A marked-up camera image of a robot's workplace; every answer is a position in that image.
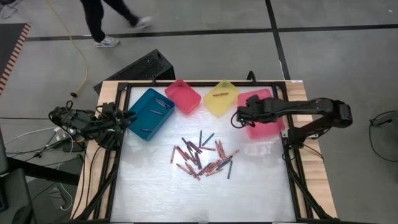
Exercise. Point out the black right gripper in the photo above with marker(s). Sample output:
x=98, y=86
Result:
x=261, y=110

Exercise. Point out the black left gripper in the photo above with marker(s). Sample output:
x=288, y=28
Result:
x=113, y=133

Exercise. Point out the orange crayon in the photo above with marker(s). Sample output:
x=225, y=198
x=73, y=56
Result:
x=220, y=94

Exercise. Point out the dark blue crayon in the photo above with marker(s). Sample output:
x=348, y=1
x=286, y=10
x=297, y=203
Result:
x=229, y=169

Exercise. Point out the pink crayon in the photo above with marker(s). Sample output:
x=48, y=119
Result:
x=214, y=173

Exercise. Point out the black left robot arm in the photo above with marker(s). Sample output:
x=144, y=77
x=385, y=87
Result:
x=77, y=123

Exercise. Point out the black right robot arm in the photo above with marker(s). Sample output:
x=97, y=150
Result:
x=311, y=107

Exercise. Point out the blue plastic bin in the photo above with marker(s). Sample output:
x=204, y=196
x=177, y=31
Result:
x=146, y=119

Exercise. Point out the large pink plastic bin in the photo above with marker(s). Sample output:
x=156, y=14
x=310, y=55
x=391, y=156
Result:
x=264, y=130

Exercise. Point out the black table clamp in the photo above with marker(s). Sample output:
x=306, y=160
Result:
x=153, y=80
x=251, y=76

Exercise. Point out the yellow plastic bin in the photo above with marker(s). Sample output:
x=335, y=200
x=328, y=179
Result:
x=222, y=105

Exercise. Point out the small red plastic bin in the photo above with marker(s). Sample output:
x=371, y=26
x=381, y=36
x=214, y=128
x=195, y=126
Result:
x=183, y=96

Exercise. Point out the black floor stand beam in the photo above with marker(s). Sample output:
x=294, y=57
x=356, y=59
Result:
x=43, y=171

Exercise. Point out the person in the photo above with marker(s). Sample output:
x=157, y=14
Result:
x=93, y=18

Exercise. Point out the striped floor mat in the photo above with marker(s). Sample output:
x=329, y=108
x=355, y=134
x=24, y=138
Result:
x=9, y=40

